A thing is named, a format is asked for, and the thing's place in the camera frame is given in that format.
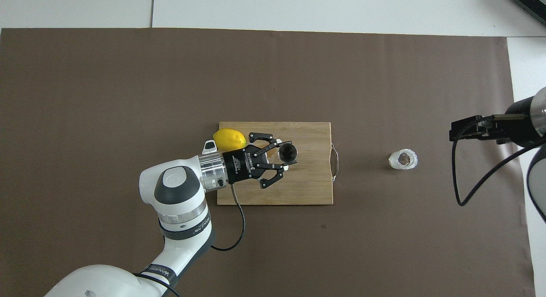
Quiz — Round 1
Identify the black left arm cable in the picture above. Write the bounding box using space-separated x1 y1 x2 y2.
132 184 246 297

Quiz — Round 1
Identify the steel double jigger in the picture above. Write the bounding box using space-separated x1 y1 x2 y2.
277 142 299 165

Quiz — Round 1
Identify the wooden cutting board, metal handle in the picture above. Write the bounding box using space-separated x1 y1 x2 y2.
217 121 340 206

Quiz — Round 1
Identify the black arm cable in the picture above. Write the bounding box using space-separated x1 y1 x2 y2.
451 118 546 207
132 184 246 297

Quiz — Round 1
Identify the clear textured glass cup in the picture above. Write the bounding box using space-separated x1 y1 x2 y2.
388 148 418 170

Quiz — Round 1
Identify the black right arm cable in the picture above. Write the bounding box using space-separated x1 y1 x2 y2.
451 118 546 207

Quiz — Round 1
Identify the brown paper table mat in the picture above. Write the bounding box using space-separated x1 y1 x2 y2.
0 27 536 297

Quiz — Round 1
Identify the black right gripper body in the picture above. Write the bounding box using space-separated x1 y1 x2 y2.
506 96 546 149

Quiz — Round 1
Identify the yellow lemon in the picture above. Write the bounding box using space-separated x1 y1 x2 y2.
213 128 247 153

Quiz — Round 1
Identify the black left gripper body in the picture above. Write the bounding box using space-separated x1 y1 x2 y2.
221 145 273 185

